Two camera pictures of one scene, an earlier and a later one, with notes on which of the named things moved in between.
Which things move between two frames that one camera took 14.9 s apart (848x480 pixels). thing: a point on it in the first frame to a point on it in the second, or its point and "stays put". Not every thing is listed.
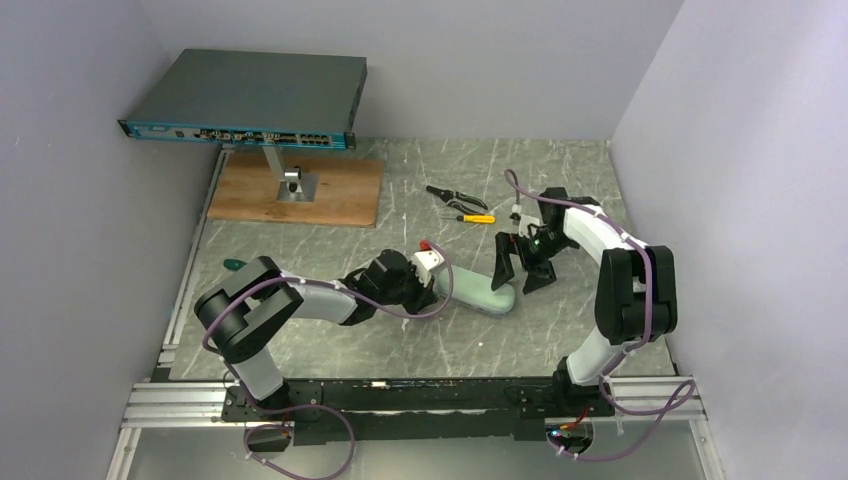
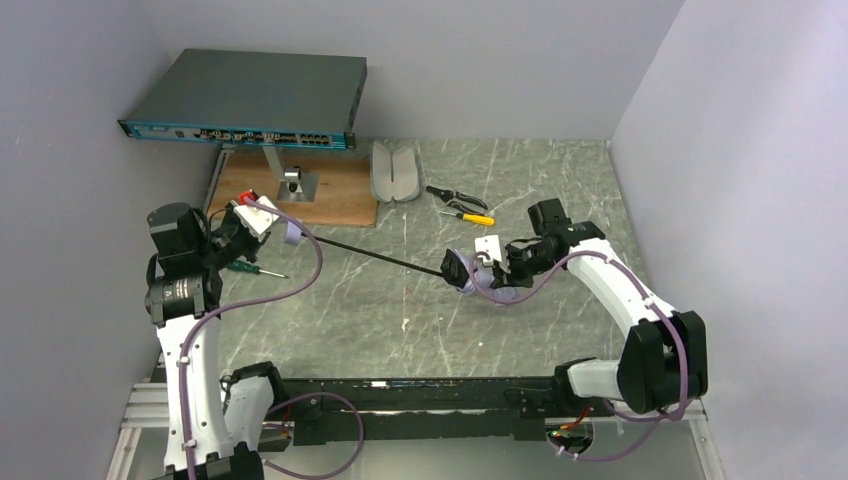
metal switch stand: [294, 185] stays put
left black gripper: [424, 291] to [237, 238]
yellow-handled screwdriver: [474, 218] stays put
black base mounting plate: [331, 412] stays put
